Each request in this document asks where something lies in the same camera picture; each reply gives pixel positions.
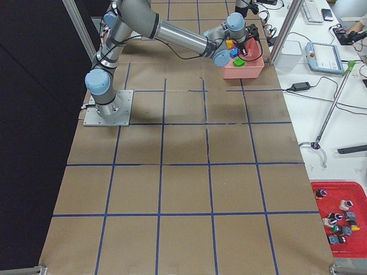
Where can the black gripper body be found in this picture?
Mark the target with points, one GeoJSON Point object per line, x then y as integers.
{"type": "Point", "coordinates": [241, 43]}

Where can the green toy block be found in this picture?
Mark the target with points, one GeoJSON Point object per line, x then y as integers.
{"type": "Point", "coordinates": [238, 62]}

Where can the green handled grabber tool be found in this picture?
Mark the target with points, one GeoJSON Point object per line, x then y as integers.
{"type": "Point", "coordinates": [315, 144]}

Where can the pink plastic box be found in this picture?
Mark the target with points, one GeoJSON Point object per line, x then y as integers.
{"type": "Point", "coordinates": [253, 66]}

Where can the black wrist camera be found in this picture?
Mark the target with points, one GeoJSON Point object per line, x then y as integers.
{"type": "Point", "coordinates": [253, 32]}

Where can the red parts tray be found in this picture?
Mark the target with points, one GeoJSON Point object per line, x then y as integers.
{"type": "Point", "coordinates": [342, 207]}

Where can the black power adapter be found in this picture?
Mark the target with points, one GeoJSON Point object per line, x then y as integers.
{"type": "Point", "coordinates": [300, 86]}

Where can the brown paper table cover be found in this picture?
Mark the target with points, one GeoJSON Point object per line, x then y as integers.
{"type": "Point", "coordinates": [207, 179]}

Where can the blue toy block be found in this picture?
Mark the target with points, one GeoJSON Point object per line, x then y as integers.
{"type": "Point", "coordinates": [234, 53]}

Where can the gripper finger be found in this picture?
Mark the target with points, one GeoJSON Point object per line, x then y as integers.
{"type": "Point", "coordinates": [243, 52]}

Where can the white square device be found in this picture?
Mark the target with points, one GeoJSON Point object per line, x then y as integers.
{"type": "Point", "coordinates": [290, 54]}

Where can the blue teach pendant tablet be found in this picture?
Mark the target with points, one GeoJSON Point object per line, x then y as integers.
{"type": "Point", "coordinates": [323, 58]}

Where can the black smartphone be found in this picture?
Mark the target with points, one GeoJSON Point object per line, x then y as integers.
{"type": "Point", "coordinates": [327, 15]}

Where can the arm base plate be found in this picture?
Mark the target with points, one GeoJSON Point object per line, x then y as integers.
{"type": "Point", "coordinates": [118, 113]}

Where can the white keyboard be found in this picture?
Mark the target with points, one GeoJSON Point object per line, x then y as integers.
{"type": "Point", "coordinates": [311, 13]}

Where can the aluminium frame post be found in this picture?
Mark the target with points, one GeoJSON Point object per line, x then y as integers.
{"type": "Point", "coordinates": [288, 22]}

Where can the yellow toy block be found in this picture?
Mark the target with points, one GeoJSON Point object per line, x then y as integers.
{"type": "Point", "coordinates": [230, 45]}

